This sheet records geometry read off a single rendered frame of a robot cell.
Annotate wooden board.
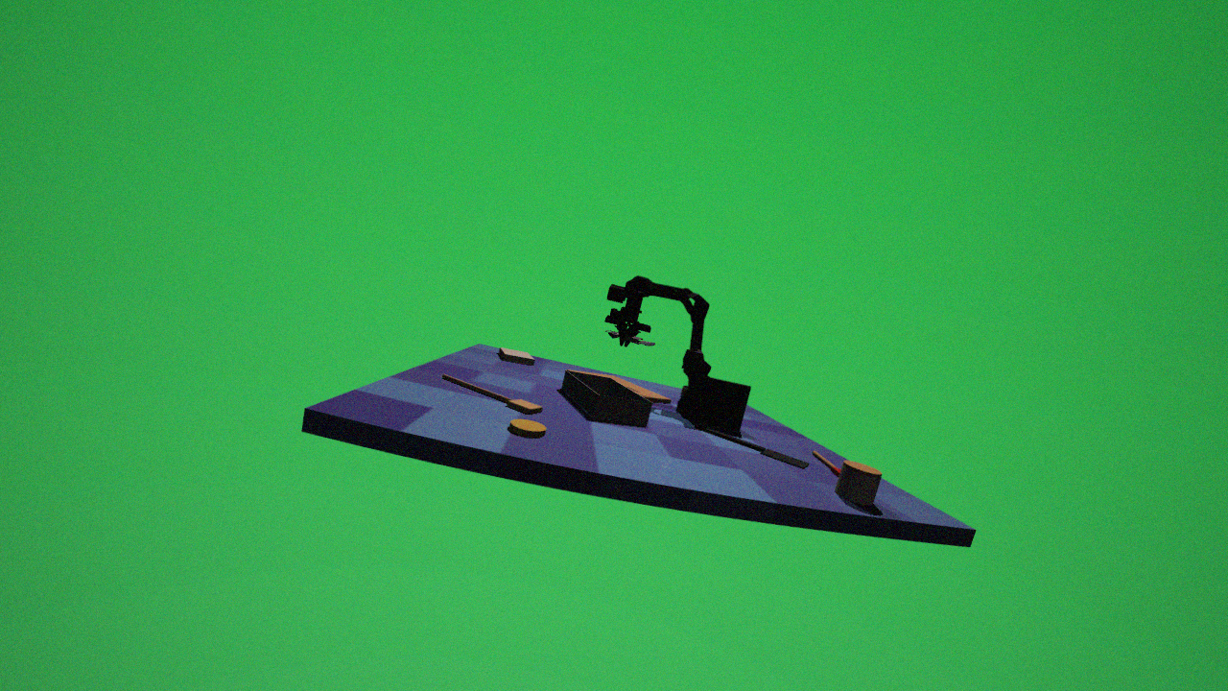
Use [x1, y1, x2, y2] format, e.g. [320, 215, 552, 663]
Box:
[569, 369, 672, 404]

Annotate tan flat disc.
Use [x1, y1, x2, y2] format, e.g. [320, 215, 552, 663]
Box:
[508, 419, 546, 438]

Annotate orange cylinder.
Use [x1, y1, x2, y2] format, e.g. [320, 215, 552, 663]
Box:
[835, 460, 882, 504]

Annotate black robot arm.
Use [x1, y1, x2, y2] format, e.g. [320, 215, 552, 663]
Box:
[607, 275, 711, 389]

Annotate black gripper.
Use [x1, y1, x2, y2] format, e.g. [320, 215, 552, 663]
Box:
[605, 304, 651, 347]

